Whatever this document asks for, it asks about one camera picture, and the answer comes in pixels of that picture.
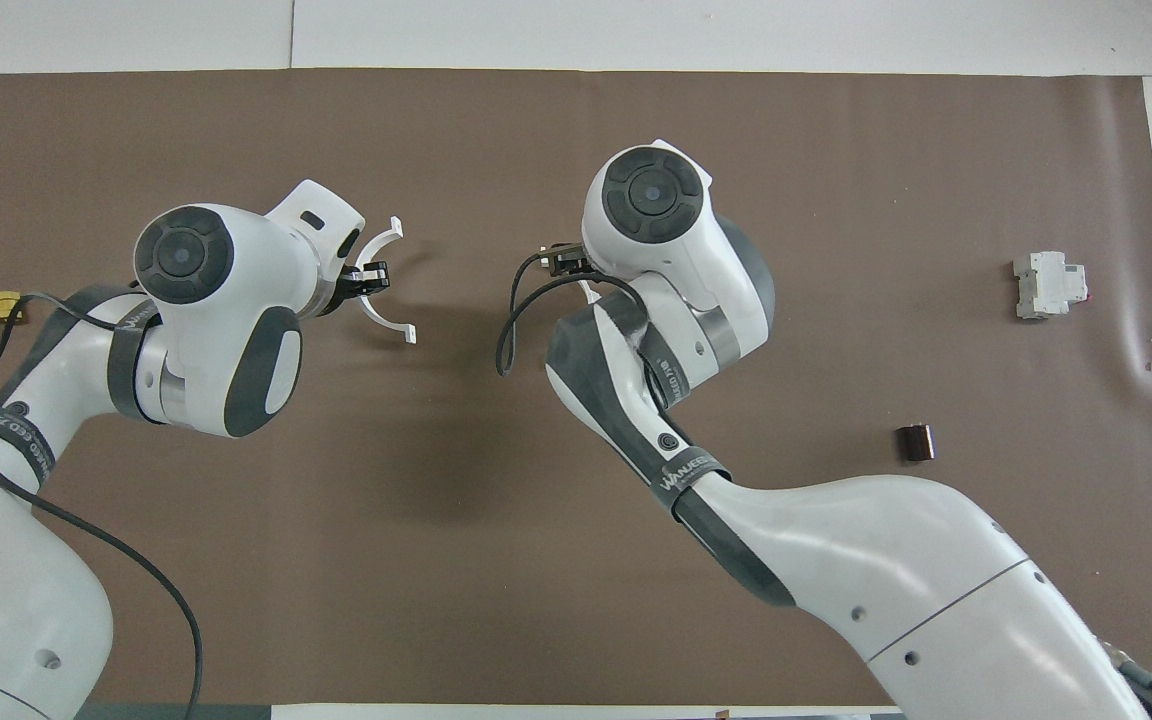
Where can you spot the grey circuit breaker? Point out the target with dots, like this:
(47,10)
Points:
(1046,285)

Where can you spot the dark brown small cylinder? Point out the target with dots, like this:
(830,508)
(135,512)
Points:
(915,442)

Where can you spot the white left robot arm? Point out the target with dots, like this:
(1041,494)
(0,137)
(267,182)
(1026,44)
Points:
(206,330)

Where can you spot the brown paper table mat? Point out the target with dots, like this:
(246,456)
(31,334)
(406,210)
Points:
(496,480)

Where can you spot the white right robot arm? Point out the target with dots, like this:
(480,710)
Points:
(836,560)

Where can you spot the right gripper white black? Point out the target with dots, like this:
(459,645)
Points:
(566,262)

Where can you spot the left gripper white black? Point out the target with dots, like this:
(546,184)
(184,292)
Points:
(321,215)

